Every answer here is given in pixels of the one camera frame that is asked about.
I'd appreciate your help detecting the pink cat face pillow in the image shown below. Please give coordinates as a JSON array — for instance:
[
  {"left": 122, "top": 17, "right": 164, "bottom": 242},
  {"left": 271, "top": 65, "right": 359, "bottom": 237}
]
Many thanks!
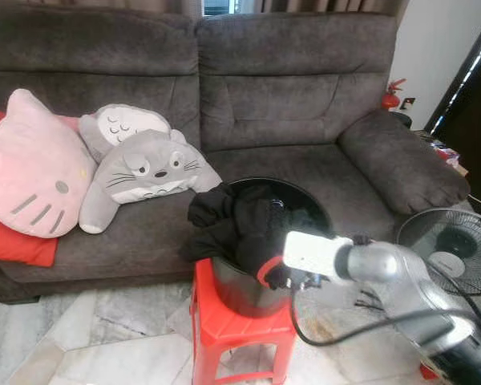
[{"left": 0, "top": 88, "right": 99, "bottom": 240}]

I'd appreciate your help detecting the black round bucket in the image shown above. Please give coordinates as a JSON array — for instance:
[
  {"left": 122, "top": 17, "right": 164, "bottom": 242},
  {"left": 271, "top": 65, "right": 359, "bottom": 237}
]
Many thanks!
[{"left": 210, "top": 176, "right": 334, "bottom": 320}]

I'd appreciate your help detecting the black clothes pile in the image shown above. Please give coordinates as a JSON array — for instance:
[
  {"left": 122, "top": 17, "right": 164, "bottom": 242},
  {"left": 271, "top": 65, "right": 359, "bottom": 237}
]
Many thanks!
[{"left": 180, "top": 182, "right": 325, "bottom": 291}]

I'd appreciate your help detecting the cluttered side table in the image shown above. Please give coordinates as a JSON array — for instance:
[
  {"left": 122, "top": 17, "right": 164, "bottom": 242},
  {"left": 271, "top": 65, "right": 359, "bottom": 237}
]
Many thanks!
[{"left": 419, "top": 128, "right": 471, "bottom": 179}]

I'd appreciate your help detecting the grey sleeping Totoro plush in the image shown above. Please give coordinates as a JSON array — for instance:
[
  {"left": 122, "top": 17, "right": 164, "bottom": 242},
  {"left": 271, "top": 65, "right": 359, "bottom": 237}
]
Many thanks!
[{"left": 78, "top": 103, "right": 173, "bottom": 164}]

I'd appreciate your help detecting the dark glass door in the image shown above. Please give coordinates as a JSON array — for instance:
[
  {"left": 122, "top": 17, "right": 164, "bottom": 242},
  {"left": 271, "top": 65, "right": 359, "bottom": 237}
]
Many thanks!
[{"left": 427, "top": 8, "right": 481, "bottom": 211}]

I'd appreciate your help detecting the red plastic stool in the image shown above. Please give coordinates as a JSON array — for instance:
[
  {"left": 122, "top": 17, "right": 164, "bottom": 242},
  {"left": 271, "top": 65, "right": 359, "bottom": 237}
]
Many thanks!
[{"left": 190, "top": 257, "right": 298, "bottom": 385}]

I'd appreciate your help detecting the grey wide-eyed Totoro plush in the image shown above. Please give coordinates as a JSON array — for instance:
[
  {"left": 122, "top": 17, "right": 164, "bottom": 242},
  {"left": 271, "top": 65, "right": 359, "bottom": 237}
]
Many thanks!
[{"left": 79, "top": 128, "right": 224, "bottom": 235}]

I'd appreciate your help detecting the small red plastic object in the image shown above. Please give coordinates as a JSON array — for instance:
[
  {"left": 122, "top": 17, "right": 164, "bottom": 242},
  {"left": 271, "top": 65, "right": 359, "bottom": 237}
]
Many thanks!
[{"left": 419, "top": 363, "right": 440, "bottom": 381}]

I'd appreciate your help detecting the red fire extinguisher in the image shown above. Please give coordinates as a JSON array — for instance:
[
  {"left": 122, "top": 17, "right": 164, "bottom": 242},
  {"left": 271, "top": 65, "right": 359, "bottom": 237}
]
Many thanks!
[{"left": 380, "top": 77, "right": 408, "bottom": 112}]

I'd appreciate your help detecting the black floor fan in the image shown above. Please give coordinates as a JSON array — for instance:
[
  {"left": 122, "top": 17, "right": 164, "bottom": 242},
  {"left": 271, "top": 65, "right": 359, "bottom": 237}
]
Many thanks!
[{"left": 394, "top": 206, "right": 481, "bottom": 298}]

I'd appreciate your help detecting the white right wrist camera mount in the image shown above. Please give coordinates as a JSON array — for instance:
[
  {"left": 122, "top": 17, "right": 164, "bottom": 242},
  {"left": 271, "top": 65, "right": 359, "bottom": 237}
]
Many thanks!
[{"left": 282, "top": 230, "right": 356, "bottom": 282}]

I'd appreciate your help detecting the dark grey fabric sofa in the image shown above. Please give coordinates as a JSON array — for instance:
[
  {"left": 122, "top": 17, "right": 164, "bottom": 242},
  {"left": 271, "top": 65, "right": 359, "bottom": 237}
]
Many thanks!
[{"left": 0, "top": 0, "right": 472, "bottom": 306}]

